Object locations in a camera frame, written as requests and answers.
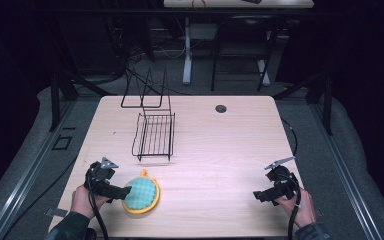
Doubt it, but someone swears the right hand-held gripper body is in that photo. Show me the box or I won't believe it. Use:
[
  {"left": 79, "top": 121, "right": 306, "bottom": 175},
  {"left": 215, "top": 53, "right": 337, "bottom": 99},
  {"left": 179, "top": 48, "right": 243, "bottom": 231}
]
[{"left": 264, "top": 156, "right": 301, "bottom": 202}]

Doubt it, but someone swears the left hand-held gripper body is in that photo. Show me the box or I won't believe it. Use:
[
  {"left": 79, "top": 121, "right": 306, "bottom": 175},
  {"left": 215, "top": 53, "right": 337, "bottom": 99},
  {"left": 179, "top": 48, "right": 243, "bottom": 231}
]
[{"left": 84, "top": 156, "right": 120, "bottom": 196}]

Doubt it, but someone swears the teal pot holder yellow rim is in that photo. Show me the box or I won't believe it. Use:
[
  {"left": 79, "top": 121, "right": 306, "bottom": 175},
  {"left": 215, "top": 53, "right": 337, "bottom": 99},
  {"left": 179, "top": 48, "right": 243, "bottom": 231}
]
[{"left": 121, "top": 168, "right": 162, "bottom": 215}]

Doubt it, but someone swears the person's right hand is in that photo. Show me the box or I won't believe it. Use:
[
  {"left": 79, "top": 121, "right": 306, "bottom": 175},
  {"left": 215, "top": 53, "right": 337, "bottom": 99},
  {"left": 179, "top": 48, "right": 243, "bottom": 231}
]
[{"left": 274, "top": 187, "right": 317, "bottom": 230}]

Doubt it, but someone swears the person's left hand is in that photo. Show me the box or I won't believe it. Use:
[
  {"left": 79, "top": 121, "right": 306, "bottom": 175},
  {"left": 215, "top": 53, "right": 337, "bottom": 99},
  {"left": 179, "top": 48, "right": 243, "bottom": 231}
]
[{"left": 70, "top": 185, "right": 110, "bottom": 220}]

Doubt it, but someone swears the grey tape strip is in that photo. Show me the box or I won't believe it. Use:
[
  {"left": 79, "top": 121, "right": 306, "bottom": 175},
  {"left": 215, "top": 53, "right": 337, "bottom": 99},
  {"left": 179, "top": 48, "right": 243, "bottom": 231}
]
[{"left": 44, "top": 207, "right": 70, "bottom": 218}]

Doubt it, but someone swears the black chair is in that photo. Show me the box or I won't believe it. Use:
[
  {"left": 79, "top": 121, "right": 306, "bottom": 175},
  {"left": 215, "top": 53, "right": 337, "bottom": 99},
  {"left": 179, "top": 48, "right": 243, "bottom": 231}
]
[{"left": 210, "top": 14, "right": 282, "bottom": 93}]

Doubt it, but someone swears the white desk with white legs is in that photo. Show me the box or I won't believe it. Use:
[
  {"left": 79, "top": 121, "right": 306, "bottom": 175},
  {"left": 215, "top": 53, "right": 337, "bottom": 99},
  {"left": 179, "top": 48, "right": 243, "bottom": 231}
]
[{"left": 162, "top": 0, "right": 315, "bottom": 86}]

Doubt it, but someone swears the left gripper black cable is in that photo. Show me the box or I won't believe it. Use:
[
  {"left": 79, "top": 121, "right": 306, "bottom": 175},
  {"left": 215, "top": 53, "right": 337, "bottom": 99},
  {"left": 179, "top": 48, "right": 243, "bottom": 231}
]
[{"left": 85, "top": 168, "right": 110, "bottom": 240}]

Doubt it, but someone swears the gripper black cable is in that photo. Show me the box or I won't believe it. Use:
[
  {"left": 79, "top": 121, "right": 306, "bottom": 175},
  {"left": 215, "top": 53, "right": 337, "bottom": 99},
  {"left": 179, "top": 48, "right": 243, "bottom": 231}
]
[
  {"left": 279, "top": 173, "right": 303, "bottom": 240},
  {"left": 85, "top": 168, "right": 110, "bottom": 240}
]

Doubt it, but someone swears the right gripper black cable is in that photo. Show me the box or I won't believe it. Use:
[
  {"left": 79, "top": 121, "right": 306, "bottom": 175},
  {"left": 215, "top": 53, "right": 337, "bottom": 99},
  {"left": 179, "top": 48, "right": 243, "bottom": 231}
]
[{"left": 279, "top": 173, "right": 303, "bottom": 240}]

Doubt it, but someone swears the thin black cable beside table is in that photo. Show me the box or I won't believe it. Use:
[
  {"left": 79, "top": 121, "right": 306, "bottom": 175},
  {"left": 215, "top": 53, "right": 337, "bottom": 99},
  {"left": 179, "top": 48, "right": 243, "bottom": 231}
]
[{"left": 280, "top": 117, "right": 299, "bottom": 158}]

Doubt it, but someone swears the black floor cable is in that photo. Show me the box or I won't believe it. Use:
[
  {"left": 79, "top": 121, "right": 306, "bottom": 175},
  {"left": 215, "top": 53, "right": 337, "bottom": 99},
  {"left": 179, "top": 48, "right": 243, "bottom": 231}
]
[{"left": 0, "top": 155, "right": 78, "bottom": 240}]

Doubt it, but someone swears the grey metal floor rail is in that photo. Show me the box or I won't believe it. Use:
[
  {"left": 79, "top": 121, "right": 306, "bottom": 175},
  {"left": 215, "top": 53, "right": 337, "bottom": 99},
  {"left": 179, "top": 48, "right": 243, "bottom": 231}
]
[
  {"left": 308, "top": 103, "right": 384, "bottom": 240},
  {"left": 0, "top": 99, "right": 76, "bottom": 240}
]

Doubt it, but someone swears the black wire rack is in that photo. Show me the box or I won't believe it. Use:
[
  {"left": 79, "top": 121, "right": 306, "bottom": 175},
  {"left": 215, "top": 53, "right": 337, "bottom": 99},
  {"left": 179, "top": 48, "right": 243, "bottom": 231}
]
[{"left": 120, "top": 65, "right": 177, "bottom": 163}]

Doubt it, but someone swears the black metal stand frame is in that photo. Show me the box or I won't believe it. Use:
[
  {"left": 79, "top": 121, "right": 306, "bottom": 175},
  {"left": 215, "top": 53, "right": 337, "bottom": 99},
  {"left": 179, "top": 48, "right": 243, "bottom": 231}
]
[
  {"left": 272, "top": 70, "right": 334, "bottom": 137},
  {"left": 48, "top": 70, "right": 116, "bottom": 133}
]

